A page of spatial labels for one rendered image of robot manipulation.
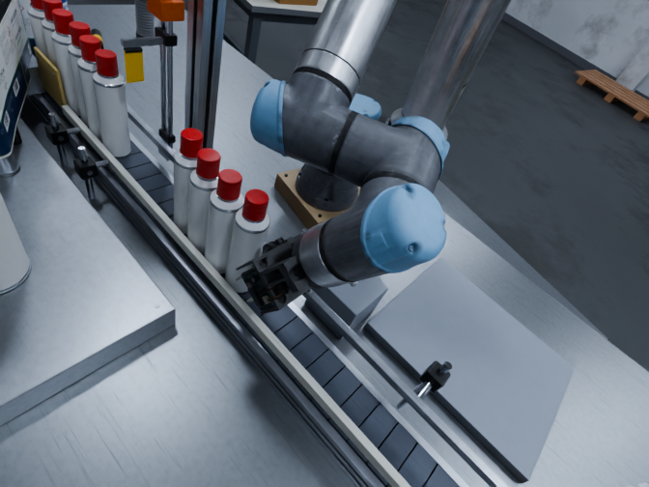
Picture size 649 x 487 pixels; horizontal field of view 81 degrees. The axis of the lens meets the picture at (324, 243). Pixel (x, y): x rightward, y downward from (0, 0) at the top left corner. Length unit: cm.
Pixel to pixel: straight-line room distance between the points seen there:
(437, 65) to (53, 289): 69
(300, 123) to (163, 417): 45
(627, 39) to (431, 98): 783
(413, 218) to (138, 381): 48
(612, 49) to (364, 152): 819
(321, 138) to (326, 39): 11
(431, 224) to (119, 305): 49
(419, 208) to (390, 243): 4
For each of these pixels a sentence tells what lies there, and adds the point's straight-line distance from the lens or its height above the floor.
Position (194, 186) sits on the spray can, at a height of 104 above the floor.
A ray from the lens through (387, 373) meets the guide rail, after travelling 58.
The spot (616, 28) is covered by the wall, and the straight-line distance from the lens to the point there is 856.
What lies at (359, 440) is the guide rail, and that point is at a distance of 58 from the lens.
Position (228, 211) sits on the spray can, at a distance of 57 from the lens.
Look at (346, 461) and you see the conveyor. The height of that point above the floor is 86.
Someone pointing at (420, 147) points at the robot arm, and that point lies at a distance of 43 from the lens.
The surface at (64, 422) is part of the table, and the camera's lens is 66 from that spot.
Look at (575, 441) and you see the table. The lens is 93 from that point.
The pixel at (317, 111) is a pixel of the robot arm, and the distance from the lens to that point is 43.
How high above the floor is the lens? 144
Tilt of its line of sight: 45 degrees down
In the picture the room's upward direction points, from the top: 23 degrees clockwise
